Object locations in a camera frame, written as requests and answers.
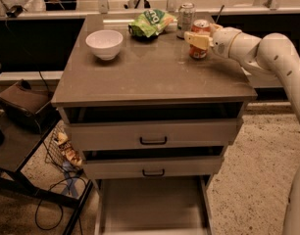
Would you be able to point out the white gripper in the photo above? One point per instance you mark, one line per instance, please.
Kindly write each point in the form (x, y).
(223, 41)

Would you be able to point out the orange soda can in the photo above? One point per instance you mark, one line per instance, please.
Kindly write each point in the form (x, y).
(199, 26)

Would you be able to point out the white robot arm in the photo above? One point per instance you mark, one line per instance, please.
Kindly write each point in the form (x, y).
(273, 55)

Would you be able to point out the silver green soda can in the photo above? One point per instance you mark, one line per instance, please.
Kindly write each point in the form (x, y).
(186, 14)

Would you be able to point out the grey drawer cabinet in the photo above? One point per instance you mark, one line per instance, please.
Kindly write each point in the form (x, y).
(148, 81)

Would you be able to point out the open bottom drawer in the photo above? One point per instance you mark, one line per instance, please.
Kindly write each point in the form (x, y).
(154, 206)

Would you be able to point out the green chip bag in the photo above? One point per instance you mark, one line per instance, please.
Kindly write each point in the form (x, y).
(151, 22)

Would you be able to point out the white bowl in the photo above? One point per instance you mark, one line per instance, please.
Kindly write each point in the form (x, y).
(105, 44)

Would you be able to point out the snack bag in basket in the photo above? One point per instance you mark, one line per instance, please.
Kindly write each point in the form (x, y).
(67, 150)

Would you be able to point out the dark brown bag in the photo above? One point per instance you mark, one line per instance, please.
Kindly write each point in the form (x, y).
(27, 107)

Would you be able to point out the black side table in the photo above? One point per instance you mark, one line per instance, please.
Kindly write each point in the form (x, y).
(16, 148)

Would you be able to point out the top drawer with black handle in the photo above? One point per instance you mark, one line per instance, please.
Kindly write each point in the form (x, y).
(153, 134)

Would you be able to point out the drawer with black handle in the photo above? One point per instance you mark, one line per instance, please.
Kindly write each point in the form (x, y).
(153, 134)
(157, 167)

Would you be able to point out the middle drawer with black handle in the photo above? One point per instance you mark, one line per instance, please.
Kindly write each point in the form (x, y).
(157, 167)

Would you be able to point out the wire basket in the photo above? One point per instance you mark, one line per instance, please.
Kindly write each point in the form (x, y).
(54, 155)

